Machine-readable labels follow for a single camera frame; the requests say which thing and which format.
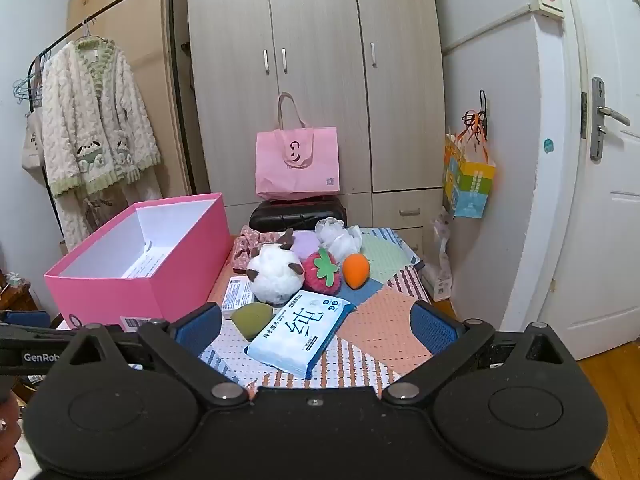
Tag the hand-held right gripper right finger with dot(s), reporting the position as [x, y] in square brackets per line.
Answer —
[430, 327]

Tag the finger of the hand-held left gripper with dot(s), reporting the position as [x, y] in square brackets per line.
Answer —
[25, 319]

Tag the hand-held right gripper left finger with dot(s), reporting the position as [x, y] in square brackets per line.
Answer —
[200, 327]

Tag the small white tissue pack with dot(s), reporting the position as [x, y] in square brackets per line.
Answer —
[237, 295]

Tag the green makeup sponge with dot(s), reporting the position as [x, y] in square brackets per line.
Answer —
[250, 321]

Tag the pink cardboard box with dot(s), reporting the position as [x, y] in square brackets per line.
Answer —
[175, 270]

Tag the pink plush strawberry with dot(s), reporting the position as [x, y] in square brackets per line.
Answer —
[317, 280]

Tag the person's left hand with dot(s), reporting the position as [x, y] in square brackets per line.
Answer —
[7, 440]

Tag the wooden nightstand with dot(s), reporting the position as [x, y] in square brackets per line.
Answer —
[20, 296]

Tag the colourful patchwork table mat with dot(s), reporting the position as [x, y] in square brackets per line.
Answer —
[395, 310]

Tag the white plastic bag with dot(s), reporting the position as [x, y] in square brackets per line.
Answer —
[440, 260]

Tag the white paper sheet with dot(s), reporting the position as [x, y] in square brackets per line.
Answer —
[142, 265]

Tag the pink floral scrunchie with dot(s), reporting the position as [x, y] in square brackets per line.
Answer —
[245, 247]

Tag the white plush sheep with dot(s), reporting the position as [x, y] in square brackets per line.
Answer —
[275, 272]

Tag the orange makeup sponge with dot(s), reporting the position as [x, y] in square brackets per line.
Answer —
[356, 270]

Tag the blue wet wipes pack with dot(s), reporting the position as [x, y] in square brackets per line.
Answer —
[300, 332]

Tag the white mesh bath puff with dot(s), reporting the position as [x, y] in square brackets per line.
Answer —
[337, 240]

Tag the black suitcase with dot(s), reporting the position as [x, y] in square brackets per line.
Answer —
[280, 217]

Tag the colourful gift bag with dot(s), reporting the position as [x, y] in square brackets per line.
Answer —
[472, 185]

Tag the beige canvas tote bag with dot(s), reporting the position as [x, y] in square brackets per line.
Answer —
[32, 145]

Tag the white door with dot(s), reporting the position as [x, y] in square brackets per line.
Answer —
[600, 260]

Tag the pink paper bag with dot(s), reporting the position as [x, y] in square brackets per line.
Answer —
[300, 170]

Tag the teal round sticker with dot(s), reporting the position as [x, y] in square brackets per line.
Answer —
[548, 145]

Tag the cream knitted robe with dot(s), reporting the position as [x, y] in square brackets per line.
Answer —
[95, 110]

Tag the light blue clothes hangers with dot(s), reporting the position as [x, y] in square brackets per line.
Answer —
[22, 91]

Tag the tall wooden cabinet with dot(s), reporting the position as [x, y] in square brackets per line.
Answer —
[140, 25]

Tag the light wood wardrobe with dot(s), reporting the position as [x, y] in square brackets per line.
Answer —
[320, 35]

